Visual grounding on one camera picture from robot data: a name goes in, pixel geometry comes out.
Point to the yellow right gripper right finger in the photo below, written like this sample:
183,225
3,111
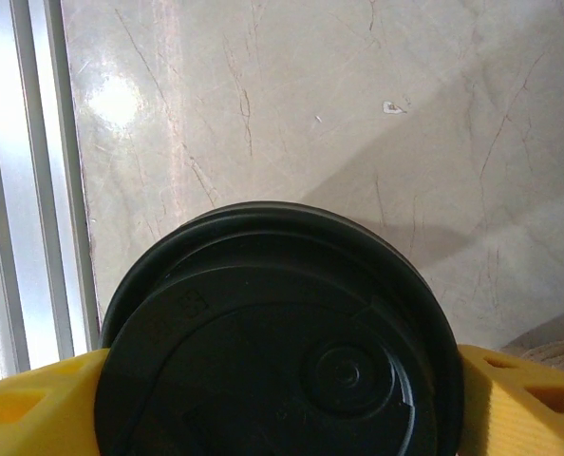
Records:
524,418

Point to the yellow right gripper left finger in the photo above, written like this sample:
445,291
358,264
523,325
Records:
30,418

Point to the black plastic cup lid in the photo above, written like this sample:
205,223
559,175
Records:
282,332

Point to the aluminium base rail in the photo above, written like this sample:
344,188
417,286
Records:
40,190

